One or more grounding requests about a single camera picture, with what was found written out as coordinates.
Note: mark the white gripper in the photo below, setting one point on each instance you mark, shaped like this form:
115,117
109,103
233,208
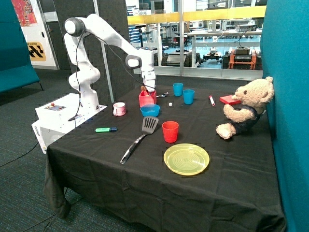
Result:
149,78

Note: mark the metal spoon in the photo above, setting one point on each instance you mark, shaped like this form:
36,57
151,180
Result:
162,95

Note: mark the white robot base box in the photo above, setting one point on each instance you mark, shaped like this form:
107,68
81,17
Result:
53,117

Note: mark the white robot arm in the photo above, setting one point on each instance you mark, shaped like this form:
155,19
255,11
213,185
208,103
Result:
76,30

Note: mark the red square pot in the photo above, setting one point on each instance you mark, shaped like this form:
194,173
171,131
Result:
147,98

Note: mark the blue cup rear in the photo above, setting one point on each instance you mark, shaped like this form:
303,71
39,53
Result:
178,89

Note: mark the blue cup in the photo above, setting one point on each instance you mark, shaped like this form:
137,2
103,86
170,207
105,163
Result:
178,89
188,96

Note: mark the blue plastic bowl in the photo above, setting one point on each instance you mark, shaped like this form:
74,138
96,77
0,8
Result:
150,110

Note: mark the blue cup front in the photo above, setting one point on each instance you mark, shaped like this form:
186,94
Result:
188,96

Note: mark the pink white mug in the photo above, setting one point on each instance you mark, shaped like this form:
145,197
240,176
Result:
119,109

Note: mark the black slotted spatula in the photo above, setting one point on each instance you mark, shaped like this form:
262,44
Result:
149,125

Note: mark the red plastic cup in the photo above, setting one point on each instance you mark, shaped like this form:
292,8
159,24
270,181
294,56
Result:
170,131

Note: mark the green highlighter pen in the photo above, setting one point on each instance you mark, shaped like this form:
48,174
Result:
109,129

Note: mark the red white marker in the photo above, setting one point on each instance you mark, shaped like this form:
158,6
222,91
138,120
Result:
212,100

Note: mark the red flat block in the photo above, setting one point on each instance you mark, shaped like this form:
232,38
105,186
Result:
228,100

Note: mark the black tablecloth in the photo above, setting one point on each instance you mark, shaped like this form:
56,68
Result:
237,192

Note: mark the black pen on base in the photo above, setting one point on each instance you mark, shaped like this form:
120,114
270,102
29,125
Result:
74,117

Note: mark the yellow plastic plate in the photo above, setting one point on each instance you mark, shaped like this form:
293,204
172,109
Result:
186,159

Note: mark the beige teddy bear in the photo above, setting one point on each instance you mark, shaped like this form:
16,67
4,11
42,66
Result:
254,98

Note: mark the teal sofa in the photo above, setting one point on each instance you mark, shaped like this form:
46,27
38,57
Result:
15,66

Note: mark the teal partition wall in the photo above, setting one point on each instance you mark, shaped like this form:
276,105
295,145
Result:
285,57

